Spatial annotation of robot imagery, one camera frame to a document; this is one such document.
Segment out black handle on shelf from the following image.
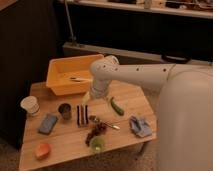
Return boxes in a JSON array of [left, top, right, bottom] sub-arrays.
[[161, 55, 191, 64]]

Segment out dark red grapes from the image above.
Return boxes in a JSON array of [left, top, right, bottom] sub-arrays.
[[85, 123, 107, 145]]

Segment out utensil inside yellow bin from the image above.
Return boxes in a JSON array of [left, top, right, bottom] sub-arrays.
[[70, 77, 92, 82]]

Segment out blue crumpled cloth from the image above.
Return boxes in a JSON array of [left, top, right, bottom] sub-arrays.
[[129, 116, 152, 138]]

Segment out green small bowl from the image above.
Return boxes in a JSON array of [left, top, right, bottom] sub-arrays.
[[89, 136, 105, 154]]

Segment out blue sponge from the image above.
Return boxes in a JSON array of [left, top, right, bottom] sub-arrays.
[[38, 114, 58, 135]]

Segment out wooden table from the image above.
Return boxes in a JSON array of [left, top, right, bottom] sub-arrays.
[[19, 81, 156, 171]]

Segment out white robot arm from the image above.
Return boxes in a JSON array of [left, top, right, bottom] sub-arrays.
[[89, 55, 213, 171]]

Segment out yellow plastic bin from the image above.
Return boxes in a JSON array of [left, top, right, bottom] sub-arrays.
[[46, 54, 103, 95]]

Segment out dark metal cup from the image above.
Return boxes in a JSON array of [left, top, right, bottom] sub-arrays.
[[58, 103, 71, 120]]

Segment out orange fruit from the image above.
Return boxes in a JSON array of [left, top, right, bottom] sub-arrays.
[[35, 143, 51, 160]]

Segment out white paper cup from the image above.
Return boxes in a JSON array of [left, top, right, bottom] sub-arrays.
[[20, 96, 39, 116]]

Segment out metal pole stand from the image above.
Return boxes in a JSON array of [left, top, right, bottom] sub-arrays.
[[64, 0, 77, 45]]

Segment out dark striped block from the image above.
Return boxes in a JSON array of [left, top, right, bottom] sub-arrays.
[[77, 105, 89, 127]]

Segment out metal spoon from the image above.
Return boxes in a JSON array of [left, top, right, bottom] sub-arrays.
[[89, 115, 120, 130]]

